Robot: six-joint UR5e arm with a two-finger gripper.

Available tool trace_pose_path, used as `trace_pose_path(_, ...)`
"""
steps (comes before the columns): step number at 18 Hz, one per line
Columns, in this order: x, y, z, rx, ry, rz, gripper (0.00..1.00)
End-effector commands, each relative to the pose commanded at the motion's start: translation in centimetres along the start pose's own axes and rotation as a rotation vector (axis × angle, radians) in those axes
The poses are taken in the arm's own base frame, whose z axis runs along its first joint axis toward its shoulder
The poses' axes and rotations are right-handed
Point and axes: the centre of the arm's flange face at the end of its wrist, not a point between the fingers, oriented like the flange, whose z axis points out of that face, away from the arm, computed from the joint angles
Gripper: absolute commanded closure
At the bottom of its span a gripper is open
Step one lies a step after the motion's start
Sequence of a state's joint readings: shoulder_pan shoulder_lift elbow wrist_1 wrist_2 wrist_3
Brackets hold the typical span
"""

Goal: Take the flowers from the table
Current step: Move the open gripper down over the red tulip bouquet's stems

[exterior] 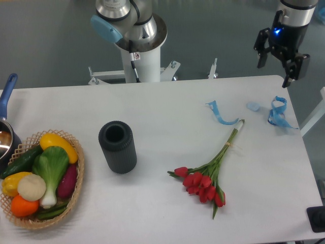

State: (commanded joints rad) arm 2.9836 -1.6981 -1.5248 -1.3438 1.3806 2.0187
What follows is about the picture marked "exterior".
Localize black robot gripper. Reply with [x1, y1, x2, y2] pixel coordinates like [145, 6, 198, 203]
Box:
[253, 15, 310, 88]

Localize red tulip bouquet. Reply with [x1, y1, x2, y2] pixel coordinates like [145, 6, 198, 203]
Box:
[168, 119, 245, 218]

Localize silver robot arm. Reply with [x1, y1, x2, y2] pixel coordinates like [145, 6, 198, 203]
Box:
[90, 1, 318, 88]

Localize light blue cap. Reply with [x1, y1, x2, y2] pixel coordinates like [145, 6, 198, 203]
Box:
[246, 102, 260, 112]

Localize curled blue ribbon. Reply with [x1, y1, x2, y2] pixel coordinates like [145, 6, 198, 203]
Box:
[267, 96, 298, 129]

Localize blue ribbon strip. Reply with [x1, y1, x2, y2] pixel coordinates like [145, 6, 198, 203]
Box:
[206, 100, 239, 126]

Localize black device at edge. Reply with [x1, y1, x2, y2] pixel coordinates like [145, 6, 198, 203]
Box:
[306, 206, 325, 233]

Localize dark grey ribbed vase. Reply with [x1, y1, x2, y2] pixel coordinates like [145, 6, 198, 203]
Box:
[99, 120, 137, 174]

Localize yellow squash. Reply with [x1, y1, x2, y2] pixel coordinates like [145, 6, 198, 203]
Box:
[40, 133, 78, 164]

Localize purple sweet potato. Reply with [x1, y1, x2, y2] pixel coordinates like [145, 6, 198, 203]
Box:
[57, 164, 78, 198]

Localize green bok choy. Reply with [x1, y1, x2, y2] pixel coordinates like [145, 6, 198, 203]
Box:
[32, 146, 69, 209]

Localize woven wicker basket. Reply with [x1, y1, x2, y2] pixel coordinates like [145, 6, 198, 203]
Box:
[1, 129, 85, 230]

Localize dark green cucumber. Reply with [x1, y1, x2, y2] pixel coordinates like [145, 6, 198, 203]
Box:
[1, 145, 43, 179]

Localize green bean pods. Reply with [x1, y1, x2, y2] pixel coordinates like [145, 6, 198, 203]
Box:
[36, 202, 68, 221]

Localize beige round bun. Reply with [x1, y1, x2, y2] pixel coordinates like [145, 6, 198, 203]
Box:
[17, 174, 46, 201]

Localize yellow bell pepper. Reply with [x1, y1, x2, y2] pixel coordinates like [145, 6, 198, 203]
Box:
[2, 172, 32, 197]

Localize orange fruit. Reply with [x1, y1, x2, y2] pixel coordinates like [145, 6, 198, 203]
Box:
[11, 195, 39, 218]

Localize white frame at right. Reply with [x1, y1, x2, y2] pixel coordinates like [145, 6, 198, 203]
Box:
[300, 87, 324, 137]

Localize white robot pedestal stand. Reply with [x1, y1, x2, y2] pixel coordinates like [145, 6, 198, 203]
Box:
[87, 45, 219, 86]

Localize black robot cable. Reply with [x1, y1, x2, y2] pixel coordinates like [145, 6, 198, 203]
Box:
[128, 40, 141, 83]

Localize blue handled saucepan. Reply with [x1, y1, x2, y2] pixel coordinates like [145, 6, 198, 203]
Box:
[1, 73, 21, 173]

